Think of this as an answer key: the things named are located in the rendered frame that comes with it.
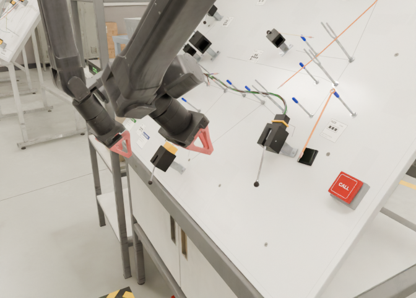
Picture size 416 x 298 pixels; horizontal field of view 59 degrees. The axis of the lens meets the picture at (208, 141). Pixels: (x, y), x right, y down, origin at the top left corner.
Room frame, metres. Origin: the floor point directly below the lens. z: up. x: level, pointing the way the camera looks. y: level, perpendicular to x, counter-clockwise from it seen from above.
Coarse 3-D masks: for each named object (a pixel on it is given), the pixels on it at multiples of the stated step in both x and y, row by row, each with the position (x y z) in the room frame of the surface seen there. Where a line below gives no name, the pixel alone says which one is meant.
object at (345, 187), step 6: (342, 174) 0.65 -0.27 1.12; (348, 174) 0.64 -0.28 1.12; (336, 180) 0.65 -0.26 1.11; (342, 180) 0.64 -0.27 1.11; (348, 180) 0.63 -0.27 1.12; (354, 180) 0.62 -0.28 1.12; (360, 180) 0.62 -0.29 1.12; (336, 186) 0.64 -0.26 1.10; (342, 186) 0.63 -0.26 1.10; (348, 186) 0.62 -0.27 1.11; (354, 186) 0.61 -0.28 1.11; (360, 186) 0.61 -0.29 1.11; (330, 192) 0.63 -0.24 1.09; (336, 192) 0.63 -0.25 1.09; (342, 192) 0.62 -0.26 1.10; (348, 192) 0.61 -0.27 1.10; (354, 192) 0.61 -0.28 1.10; (342, 198) 0.61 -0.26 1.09; (348, 198) 0.60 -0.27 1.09
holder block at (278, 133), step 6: (270, 126) 0.80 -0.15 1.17; (276, 126) 0.79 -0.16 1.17; (264, 132) 0.80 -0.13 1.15; (276, 132) 0.77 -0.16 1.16; (282, 132) 0.78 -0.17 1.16; (264, 138) 0.78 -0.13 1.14; (270, 138) 0.77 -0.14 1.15; (276, 138) 0.77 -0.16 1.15; (282, 138) 0.78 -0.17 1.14; (264, 144) 0.77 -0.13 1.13; (270, 144) 0.76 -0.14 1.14; (276, 144) 0.77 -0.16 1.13; (282, 144) 0.78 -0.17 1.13; (270, 150) 0.78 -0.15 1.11; (276, 150) 0.77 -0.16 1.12
